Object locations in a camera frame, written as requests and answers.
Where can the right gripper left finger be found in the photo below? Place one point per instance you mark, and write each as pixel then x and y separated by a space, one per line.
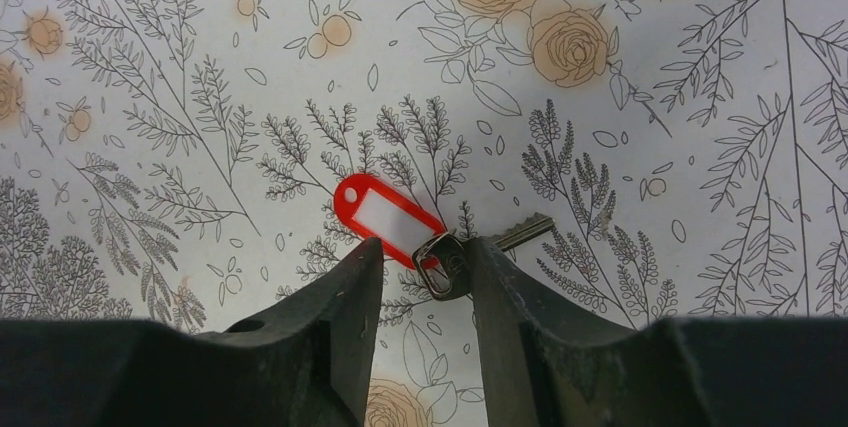
pixel 304 361

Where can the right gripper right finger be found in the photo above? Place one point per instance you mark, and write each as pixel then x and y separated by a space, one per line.
pixel 546 361

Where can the red key tag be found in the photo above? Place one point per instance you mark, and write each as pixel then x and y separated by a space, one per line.
pixel 370 207

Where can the silver key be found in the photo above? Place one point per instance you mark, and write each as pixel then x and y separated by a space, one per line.
pixel 442 263

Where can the floral patterned table mat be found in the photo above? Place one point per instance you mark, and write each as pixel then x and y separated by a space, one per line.
pixel 175 161

